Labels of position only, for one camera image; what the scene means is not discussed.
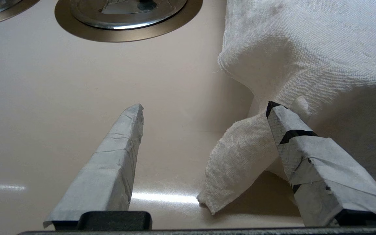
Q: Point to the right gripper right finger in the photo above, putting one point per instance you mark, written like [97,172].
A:
[325,176]

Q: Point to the white cloth cover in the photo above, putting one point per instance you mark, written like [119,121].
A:
[305,49]

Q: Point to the bronze round well rim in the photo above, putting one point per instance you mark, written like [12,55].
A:
[122,36]
[8,18]

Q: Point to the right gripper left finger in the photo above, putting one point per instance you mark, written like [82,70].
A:
[109,169]

